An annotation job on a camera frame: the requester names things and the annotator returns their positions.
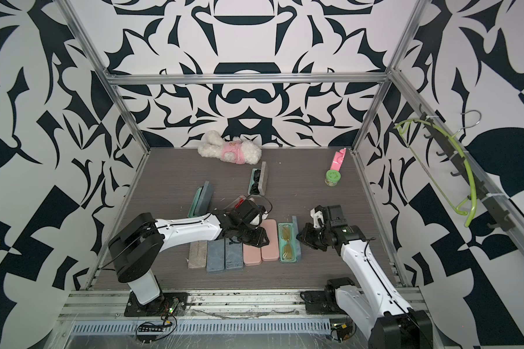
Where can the beige case yellow glasses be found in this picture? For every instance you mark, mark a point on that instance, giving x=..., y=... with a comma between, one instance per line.
x=198, y=254

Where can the green clothes hanger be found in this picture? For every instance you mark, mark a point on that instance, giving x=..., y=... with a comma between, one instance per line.
x=451, y=151

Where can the white plush toy pink shirt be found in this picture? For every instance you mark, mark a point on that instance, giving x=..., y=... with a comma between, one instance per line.
x=236, y=151

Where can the pink case purple glasses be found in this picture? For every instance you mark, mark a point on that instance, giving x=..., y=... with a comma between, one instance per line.
x=270, y=252

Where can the black connector box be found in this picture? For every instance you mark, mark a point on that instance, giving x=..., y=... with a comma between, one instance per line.
x=342, y=332

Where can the black wall hook rail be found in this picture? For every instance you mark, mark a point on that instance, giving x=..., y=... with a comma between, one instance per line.
x=487, y=198

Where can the black usb hub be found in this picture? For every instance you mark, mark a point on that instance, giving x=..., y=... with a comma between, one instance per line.
x=148, y=332

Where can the grey case white sunglasses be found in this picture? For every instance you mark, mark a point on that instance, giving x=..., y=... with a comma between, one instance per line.
x=233, y=255

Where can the pink bottle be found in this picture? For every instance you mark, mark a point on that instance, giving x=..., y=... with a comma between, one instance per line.
x=338, y=159

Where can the grey case tortoise sunglasses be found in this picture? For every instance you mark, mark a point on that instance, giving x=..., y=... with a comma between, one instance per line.
x=216, y=256

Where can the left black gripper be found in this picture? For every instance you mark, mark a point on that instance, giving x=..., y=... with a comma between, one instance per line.
x=260, y=238

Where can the pink case brown glasses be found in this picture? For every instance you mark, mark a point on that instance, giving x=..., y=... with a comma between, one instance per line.
x=251, y=255

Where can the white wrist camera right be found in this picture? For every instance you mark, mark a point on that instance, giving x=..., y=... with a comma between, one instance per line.
x=318, y=219

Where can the green lidded jar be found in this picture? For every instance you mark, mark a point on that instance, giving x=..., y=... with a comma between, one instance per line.
x=332, y=177

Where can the grey case far left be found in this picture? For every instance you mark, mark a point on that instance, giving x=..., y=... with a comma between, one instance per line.
x=201, y=200

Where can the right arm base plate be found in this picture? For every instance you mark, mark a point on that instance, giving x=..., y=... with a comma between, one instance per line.
x=321, y=302

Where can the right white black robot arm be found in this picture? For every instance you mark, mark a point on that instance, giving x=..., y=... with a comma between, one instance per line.
x=381, y=314

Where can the pink case red glasses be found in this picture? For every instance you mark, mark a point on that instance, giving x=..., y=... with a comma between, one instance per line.
x=236, y=203

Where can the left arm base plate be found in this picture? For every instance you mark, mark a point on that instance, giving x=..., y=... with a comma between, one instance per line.
x=167, y=303

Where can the grey case black sunglasses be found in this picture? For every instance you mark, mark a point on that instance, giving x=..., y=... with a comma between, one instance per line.
x=258, y=180

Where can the grey case gold glasses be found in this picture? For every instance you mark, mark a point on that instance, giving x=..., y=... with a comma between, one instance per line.
x=289, y=246

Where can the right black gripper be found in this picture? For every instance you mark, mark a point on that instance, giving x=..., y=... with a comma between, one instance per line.
x=305, y=236

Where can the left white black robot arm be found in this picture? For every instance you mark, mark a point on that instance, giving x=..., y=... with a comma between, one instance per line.
x=135, y=248

